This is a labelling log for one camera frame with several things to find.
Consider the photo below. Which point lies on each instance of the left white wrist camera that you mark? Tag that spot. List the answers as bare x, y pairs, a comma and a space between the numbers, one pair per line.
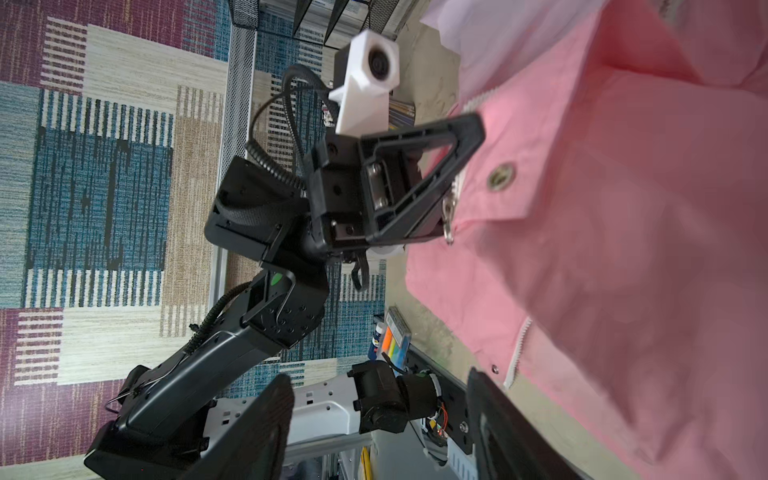
372, 72

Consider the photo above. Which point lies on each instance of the pink zip-up jacket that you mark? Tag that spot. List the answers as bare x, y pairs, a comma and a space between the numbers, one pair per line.
610, 234

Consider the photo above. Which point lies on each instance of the black wire mesh shelf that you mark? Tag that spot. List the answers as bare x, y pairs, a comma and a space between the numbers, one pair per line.
321, 23

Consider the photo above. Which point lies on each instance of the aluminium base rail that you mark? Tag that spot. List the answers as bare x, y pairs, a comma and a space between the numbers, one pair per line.
432, 420

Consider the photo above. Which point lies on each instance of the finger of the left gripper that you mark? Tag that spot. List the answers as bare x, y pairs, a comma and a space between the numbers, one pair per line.
406, 173

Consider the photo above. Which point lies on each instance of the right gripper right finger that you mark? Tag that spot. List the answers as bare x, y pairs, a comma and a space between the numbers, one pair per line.
507, 445

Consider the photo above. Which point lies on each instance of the pack of coloured markers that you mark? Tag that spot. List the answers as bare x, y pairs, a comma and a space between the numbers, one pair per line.
396, 339

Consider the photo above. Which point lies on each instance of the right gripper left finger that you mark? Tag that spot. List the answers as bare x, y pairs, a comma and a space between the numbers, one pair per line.
254, 447

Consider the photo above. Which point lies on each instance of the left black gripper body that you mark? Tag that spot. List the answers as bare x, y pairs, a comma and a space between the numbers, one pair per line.
334, 192

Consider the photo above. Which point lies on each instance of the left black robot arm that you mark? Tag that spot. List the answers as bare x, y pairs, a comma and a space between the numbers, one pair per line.
172, 415

